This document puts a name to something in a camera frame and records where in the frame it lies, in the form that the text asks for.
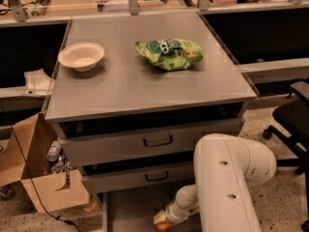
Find grey middle drawer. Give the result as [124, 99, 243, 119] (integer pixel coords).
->
[82, 161, 194, 194]

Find green chip bag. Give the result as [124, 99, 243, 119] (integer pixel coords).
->
[135, 39, 203, 72]

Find grey open bottom drawer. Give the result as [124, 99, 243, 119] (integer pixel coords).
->
[103, 181, 191, 232]

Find left metal shelf post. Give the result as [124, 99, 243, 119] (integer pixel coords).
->
[8, 0, 27, 22]

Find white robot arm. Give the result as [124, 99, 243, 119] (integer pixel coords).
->
[154, 133, 277, 232]

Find grey top drawer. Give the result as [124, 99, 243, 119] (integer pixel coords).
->
[61, 118, 244, 167]

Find brown cardboard box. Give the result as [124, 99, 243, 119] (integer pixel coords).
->
[0, 113, 90, 213]

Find white plastic bracket part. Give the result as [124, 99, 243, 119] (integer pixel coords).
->
[22, 69, 55, 96]

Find white paper bowl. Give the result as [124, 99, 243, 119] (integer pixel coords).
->
[58, 43, 105, 72]

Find orange can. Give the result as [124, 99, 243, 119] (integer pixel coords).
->
[156, 221, 173, 232]

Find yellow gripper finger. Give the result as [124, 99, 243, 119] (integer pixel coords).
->
[154, 210, 166, 224]

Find silver can in box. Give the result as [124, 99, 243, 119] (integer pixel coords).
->
[46, 140, 61, 162]

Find small purple object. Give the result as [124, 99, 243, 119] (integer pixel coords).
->
[97, 1, 106, 12]

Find grey metal drawer cabinet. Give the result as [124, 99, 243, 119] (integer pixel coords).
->
[43, 11, 258, 232]

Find black office chair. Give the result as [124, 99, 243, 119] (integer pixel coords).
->
[262, 80, 309, 232]

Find black floor cable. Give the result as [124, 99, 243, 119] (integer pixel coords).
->
[0, 103, 82, 232]

